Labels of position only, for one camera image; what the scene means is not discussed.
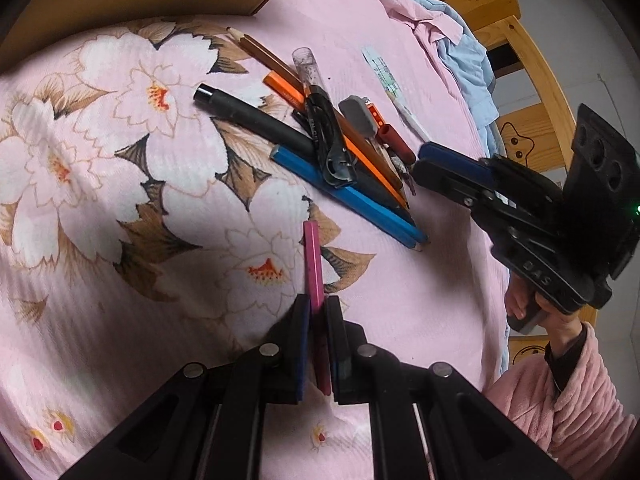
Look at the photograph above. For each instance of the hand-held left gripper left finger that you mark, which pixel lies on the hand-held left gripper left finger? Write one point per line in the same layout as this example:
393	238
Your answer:
300	340

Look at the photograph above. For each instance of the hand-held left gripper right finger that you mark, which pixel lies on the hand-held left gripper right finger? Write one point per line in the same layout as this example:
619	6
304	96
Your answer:
336	345

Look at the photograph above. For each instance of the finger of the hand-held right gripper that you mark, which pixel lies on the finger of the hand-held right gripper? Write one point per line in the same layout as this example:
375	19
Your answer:
440	177
450	156

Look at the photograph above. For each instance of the pink pencil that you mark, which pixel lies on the pink pencil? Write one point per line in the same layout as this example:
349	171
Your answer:
314	270

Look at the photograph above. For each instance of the person's right hand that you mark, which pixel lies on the person's right hand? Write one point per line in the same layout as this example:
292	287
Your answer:
517	300

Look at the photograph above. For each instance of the dark red tube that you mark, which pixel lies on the dark red tube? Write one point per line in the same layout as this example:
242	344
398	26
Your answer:
395	140

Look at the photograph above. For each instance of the white pencil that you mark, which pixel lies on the white pencil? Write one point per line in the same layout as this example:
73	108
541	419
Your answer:
410	115

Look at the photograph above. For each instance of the blue pencil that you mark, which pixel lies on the blue pencil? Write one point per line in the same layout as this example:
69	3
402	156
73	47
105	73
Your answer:
407	232
310	175

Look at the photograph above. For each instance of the orange utility knife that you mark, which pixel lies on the orange utility knife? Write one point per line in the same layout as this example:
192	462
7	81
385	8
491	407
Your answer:
376	115

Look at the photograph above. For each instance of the light blue blanket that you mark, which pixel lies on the light blue blanket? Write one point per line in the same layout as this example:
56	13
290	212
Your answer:
465	60

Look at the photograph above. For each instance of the grey eraser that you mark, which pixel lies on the grey eraser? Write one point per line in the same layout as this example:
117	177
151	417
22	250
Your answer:
356	112

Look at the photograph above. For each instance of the clear plastic packet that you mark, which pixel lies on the clear plastic packet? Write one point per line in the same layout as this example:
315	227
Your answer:
380	70

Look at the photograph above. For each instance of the black printed clip pen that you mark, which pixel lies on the black printed clip pen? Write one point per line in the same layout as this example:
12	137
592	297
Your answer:
325	135

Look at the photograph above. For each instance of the clear plastic pen tube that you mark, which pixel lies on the clear plastic pen tube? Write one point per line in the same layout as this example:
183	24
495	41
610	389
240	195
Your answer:
307	70

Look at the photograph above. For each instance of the orange pencil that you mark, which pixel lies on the orange pencil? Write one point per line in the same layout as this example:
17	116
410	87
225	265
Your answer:
285	87

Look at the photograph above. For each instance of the black marker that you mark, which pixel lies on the black marker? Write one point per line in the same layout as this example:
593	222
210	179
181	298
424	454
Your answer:
250	115

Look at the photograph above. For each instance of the brown pencil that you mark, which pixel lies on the brown pencil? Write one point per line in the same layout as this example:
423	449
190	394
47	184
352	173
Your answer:
265	55

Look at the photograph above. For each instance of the pink floral blanket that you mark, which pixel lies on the pink floral blanket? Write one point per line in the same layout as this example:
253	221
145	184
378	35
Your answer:
125	210

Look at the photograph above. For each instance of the wooden bed frame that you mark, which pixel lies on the wooden bed frame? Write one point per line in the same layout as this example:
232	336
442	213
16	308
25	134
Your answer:
530	60

